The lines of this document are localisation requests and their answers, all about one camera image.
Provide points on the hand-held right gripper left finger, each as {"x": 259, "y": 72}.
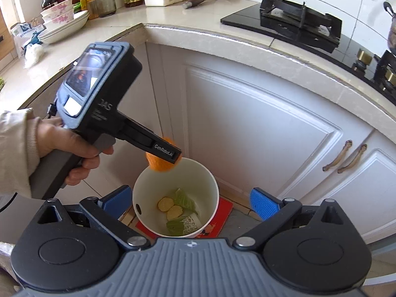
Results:
{"x": 116, "y": 200}

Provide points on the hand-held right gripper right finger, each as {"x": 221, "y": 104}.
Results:
{"x": 263, "y": 204}

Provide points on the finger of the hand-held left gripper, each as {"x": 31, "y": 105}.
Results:
{"x": 154, "y": 145}

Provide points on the orange fruit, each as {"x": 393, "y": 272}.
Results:
{"x": 161, "y": 164}

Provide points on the round orange peel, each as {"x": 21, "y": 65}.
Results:
{"x": 165, "y": 204}

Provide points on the long orange peel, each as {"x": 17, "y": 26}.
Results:
{"x": 173, "y": 212}

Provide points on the white plastic bucket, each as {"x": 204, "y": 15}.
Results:
{"x": 204, "y": 191}

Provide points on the large green cabbage leaf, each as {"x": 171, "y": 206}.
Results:
{"x": 185, "y": 201}

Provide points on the small green cabbage leaf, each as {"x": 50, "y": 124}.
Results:
{"x": 174, "y": 226}

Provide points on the white printed paper cup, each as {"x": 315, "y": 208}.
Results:
{"x": 190, "y": 225}

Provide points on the person's left forearm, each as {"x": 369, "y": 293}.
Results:
{"x": 17, "y": 148}

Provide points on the person's left hand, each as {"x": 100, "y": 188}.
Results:
{"x": 58, "y": 139}

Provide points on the wide white cabinet door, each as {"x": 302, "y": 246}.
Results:
{"x": 263, "y": 130}

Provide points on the crumpled clear plastic wrap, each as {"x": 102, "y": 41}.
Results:
{"x": 33, "y": 55}

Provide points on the white floral bowl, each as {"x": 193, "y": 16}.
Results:
{"x": 57, "y": 7}
{"x": 60, "y": 18}

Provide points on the blue and white bag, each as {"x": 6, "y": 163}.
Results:
{"x": 23, "y": 35}

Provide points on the green vegetable scrap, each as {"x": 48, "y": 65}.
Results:
{"x": 1, "y": 83}

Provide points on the narrow white cabinet door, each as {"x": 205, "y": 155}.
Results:
{"x": 371, "y": 198}

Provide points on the wooden cutting board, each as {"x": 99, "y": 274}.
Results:
{"x": 2, "y": 21}

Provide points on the black gas stove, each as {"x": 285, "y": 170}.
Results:
{"x": 297, "y": 18}

